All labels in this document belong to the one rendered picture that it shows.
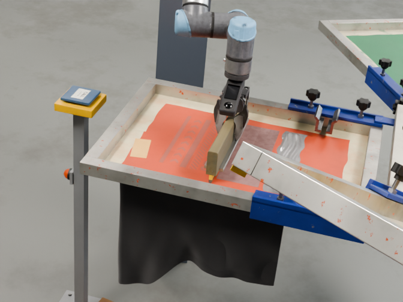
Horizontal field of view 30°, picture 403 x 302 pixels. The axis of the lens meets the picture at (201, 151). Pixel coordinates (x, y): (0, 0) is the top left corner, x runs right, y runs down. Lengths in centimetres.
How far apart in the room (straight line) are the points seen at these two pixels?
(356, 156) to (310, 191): 130
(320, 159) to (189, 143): 39
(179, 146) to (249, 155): 117
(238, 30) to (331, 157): 50
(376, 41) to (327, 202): 222
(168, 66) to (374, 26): 96
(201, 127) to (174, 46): 51
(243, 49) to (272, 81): 286
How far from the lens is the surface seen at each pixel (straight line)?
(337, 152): 232
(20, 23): 562
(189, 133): 231
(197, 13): 216
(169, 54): 277
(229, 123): 218
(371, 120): 244
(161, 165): 214
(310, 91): 241
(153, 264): 229
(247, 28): 206
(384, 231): 97
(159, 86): 251
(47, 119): 432
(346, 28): 324
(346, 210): 99
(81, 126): 250
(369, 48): 311
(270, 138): 233
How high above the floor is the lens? 210
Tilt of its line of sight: 31 degrees down
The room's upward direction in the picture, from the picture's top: 5 degrees clockwise
